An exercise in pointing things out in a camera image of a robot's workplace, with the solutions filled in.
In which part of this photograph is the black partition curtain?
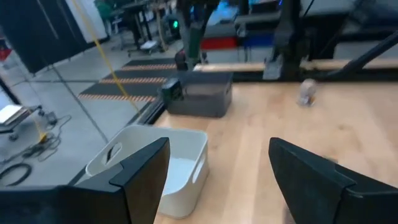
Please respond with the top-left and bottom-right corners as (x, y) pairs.
(0, 0), (94, 74)

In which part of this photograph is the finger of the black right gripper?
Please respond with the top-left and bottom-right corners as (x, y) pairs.
(177, 0), (192, 60)
(201, 0), (218, 35)

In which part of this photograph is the white rolling cart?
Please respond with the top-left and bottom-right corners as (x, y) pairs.
(0, 104), (43, 141)

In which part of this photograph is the black hazard striped floor mat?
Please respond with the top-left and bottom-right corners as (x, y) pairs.
(119, 57), (178, 72)
(77, 70), (169, 103)

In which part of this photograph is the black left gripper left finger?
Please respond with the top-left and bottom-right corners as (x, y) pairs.
(0, 137), (171, 224)

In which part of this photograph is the white hanging sheet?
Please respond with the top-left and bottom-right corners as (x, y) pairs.
(65, 0), (108, 43)

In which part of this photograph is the cork lidded saffron jar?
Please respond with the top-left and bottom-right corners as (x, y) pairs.
(297, 78), (318, 107)

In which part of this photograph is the white plastic bin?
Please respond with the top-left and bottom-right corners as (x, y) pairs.
(85, 124), (210, 219)

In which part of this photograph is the black rolling monitor stand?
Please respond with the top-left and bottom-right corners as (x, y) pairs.
(121, 0), (165, 58)

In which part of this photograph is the yellow hanging cable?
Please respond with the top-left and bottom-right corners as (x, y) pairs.
(70, 0), (141, 113)

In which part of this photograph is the black speaker with green light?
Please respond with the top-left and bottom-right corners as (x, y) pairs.
(167, 15), (183, 40)

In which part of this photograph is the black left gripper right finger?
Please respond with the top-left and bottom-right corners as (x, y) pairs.
(268, 138), (398, 224)

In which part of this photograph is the dark grey plastic bin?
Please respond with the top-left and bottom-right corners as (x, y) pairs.
(161, 70), (234, 118)

